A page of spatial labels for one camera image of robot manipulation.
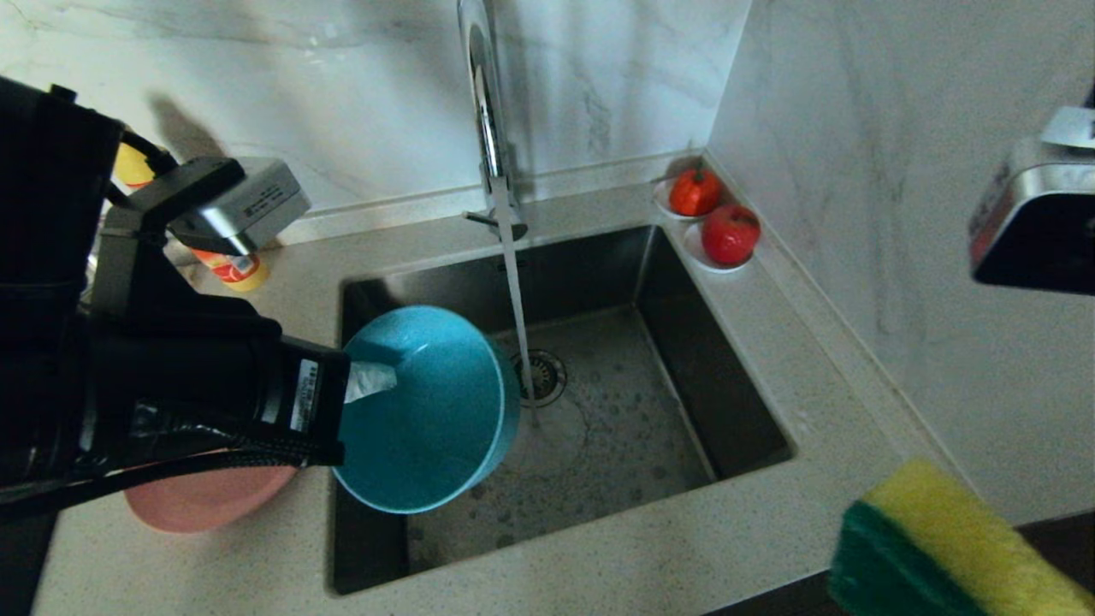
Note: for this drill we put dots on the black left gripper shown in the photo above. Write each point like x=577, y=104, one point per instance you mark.
x=188, y=376

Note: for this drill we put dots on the teal bowl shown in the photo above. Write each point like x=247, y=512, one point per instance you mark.
x=428, y=428

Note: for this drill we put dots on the orange detergent bottle yellow cap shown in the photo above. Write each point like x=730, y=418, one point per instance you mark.
x=235, y=269

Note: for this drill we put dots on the chrome kitchen faucet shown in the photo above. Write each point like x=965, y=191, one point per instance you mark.
x=488, y=111

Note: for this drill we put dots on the yellow sponge green backing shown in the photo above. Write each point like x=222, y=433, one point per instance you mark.
x=941, y=547

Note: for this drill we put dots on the stainless steel sink basin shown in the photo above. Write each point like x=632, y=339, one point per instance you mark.
x=650, y=453

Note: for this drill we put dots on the running water stream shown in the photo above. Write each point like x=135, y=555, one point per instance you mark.
x=516, y=299

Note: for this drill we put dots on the round metal drain strainer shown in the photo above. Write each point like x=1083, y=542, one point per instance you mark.
x=547, y=376

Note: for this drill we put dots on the pink plate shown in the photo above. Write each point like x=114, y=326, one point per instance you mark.
x=205, y=505

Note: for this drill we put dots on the small white dish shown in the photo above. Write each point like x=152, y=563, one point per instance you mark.
x=661, y=202
x=695, y=255

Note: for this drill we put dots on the red tomato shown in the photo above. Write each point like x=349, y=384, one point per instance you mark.
x=695, y=193

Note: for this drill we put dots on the red apple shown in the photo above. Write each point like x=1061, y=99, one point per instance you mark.
x=730, y=234

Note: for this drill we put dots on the black stove cooktop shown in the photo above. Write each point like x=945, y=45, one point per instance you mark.
x=21, y=565

